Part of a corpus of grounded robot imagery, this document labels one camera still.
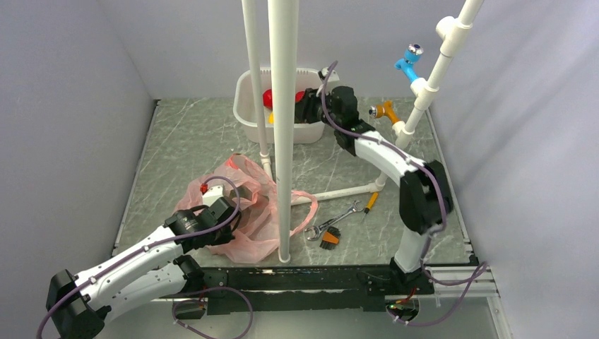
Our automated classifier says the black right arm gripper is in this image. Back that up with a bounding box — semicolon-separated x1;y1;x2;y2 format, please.
288;87;340;131

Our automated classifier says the pink plastic bag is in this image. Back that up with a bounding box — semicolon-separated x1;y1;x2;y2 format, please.
174;153;319;264

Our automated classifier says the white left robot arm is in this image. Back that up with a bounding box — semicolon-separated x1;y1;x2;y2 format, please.
36;197;239;338

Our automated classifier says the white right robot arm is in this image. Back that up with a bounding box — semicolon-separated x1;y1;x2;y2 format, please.
295;86;454;293

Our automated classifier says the red fake apple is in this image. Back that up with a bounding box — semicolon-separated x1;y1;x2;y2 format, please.
262;89;273;109

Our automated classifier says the orange toy faucet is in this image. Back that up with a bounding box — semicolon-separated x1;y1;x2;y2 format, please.
368;100;400;124

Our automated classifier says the blue toy faucet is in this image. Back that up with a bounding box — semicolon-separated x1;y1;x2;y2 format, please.
394;44;423;83

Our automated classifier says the white plastic basin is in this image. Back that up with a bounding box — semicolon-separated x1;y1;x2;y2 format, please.
233;67;340;144

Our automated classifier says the small orange screwdriver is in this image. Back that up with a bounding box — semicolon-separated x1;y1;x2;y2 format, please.
362;192;379;221

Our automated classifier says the silver combination wrench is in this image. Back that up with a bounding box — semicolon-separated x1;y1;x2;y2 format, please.
304;200;364;242

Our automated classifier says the black orange hex key set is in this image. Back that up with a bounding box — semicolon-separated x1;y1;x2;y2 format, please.
319;226;340;250

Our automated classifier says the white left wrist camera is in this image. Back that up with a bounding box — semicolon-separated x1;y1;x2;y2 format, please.
201;185;224;206

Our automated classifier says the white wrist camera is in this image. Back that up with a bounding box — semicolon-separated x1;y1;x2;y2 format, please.
201;185;224;206
317;67;340;95

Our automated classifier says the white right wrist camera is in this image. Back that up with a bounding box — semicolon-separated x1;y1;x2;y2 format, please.
317;67;340;95

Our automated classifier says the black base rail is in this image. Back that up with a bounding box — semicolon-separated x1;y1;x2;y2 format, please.
190;264;434;315

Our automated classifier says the white pvc pipe frame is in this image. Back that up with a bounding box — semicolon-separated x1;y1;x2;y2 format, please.
242;1;482;263

